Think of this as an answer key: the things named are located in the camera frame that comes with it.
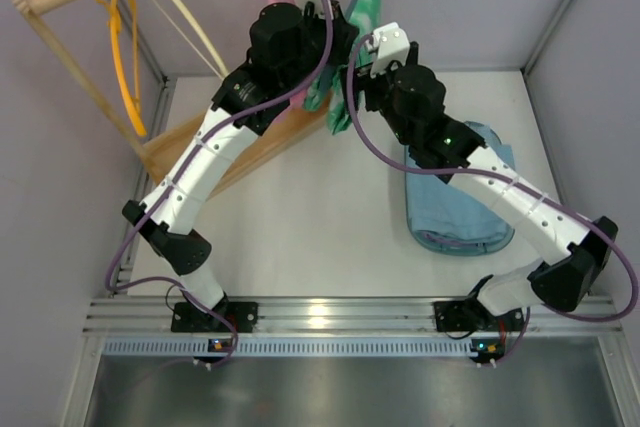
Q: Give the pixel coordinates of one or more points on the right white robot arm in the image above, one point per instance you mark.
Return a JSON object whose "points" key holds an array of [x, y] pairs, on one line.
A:
{"points": [[572, 250]]}

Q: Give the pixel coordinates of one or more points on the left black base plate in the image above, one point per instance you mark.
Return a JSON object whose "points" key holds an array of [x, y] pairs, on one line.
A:
{"points": [[242, 316]]}

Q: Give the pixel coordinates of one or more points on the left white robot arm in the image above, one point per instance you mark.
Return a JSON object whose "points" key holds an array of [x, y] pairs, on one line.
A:
{"points": [[240, 113]]}

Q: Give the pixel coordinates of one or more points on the perforated grey cable duct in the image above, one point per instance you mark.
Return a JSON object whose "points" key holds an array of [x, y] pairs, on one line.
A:
{"points": [[301, 347]]}

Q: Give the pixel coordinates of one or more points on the light blue folded cloth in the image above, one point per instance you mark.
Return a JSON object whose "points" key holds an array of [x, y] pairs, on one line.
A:
{"points": [[440, 207]]}

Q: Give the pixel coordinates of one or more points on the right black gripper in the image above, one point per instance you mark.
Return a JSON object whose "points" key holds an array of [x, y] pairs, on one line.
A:
{"points": [[368, 83]]}

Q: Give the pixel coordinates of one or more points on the blue plastic tray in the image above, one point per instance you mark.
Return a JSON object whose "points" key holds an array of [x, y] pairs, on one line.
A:
{"points": [[457, 227]]}

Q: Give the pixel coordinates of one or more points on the cream plastic hanger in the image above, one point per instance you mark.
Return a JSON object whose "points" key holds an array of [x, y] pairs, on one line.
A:
{"points": [[190, 30]]}

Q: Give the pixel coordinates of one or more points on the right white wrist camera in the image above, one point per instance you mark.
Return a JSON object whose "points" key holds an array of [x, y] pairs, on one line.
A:
{"points": [[388, 45]]}

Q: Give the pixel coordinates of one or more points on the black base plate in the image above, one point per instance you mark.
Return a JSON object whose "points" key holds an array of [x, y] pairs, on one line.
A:
{"points": [[457, 316], [242, 316]]}

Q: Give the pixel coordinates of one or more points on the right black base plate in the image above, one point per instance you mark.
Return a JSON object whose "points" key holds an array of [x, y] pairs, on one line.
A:
{"points": [[457, 316]]}

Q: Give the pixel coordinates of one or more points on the aluminium mounting rail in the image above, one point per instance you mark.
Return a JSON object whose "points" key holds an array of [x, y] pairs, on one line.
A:
{"points": [[124, 315]]}

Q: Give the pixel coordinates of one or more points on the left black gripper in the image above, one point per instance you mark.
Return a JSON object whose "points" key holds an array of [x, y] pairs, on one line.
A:
{"points": [[338, 27]]}

